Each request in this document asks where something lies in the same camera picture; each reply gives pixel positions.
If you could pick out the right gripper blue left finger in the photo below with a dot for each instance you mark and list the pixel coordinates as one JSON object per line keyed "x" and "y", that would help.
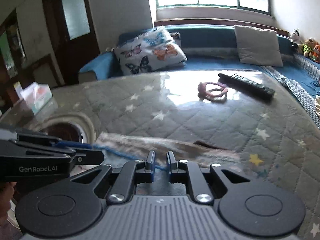
{"x": 150, "y": 167}

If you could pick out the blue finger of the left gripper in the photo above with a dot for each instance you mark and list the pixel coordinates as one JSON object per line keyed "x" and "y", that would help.
{"x": 77, "y": 146}

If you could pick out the brown plush toy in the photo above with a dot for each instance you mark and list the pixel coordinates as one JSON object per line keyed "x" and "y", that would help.
{"x": 308, "y": 46}

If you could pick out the orange plush toy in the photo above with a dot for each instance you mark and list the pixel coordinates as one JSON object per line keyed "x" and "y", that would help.
{"x": 316, "y": 54}

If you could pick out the white tissue box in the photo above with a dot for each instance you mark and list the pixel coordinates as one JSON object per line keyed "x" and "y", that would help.
{"x": 36, "y": 96}

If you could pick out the pink hair band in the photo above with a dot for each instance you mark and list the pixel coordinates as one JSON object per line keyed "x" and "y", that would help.
{"x": 212, "y": 91}

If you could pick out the blue striped towel garment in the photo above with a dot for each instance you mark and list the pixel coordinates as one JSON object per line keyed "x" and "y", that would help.
{"x": 120, "y": 149}

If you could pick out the black remote control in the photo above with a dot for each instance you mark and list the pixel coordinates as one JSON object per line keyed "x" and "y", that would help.
{"x": 248, "y": 86}

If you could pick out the black white plush toy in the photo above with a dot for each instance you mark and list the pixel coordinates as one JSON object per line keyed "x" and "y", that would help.
{"x": 296, "y": 43}

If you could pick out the blue sofa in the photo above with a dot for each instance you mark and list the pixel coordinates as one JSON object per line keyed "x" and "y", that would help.
{"x": 214, "y": 47}

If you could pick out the beige square cushion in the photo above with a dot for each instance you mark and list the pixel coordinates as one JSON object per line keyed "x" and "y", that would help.
{"x": 257, "y": 46}

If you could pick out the dark wooden door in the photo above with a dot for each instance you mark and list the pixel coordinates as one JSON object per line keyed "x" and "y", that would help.
{"x": 72, "y": 35}

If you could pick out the butterfly print pillow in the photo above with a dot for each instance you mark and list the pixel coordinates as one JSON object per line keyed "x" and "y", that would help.
{"x": 150, "y": 51}

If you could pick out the person's left hand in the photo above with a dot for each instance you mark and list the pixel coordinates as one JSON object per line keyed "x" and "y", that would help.
{"x": 7, "y": 192}

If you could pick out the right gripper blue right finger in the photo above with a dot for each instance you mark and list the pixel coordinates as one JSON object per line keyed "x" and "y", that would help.
{"x": 172, "y": 168}

